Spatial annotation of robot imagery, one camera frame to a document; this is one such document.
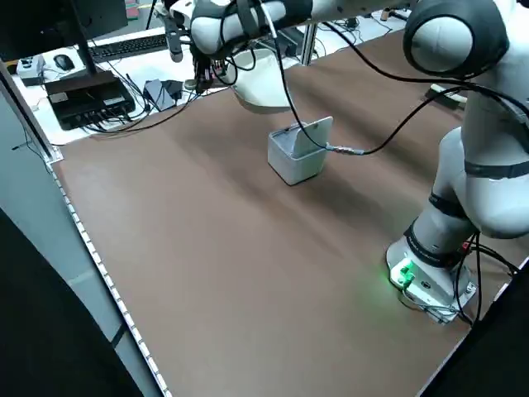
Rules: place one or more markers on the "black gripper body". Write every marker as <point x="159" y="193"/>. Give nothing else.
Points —
<point x="208" y="60"/>

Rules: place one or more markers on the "pale grey plastic dustpan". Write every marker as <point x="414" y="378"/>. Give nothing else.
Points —
<point x="264" y="89"/>

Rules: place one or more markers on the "white hand brush black bristles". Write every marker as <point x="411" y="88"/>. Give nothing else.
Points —
<point x="444" y="93"/>

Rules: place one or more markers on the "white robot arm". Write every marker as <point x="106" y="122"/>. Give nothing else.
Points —
<point x="475" y="173"/>

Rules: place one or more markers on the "white plastic trash can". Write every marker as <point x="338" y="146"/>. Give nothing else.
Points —
<point x="295" y="165"/>

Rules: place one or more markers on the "black power adapter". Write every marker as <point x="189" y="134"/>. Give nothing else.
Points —
<point x="155" y="93"/>
<point x="172" y="89"/>

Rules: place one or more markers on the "black keyboard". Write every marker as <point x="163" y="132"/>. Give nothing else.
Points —
<point x="128" y="45"/>

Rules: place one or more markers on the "grey power supply box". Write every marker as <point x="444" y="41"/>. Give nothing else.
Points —
<point x="289" y="45"/>

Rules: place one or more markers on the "black electronics box with ports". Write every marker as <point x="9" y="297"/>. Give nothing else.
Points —
<point x="91" y="103"/>

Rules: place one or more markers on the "black monitor stand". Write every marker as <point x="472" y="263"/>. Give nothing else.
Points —
<point x="84" y="49"/>

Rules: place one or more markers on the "black computer mouse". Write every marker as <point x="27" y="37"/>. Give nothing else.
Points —
<point x="64" y="62"/>

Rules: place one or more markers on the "black computer monitor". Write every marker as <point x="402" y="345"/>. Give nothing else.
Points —
<point x="41" y="25"/>

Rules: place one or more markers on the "small white grey device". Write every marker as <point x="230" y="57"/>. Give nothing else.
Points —
<point x="30" y="72"/>

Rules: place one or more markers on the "black jointed bracket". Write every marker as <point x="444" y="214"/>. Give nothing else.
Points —
<point x="174" y="41"/>

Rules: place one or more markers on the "aluminium profile post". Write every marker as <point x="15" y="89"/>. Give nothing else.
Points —
<point x="310" y="45"/>

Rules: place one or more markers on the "aluminium frame rail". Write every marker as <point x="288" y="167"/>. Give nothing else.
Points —
<point x="29" y="111"/>

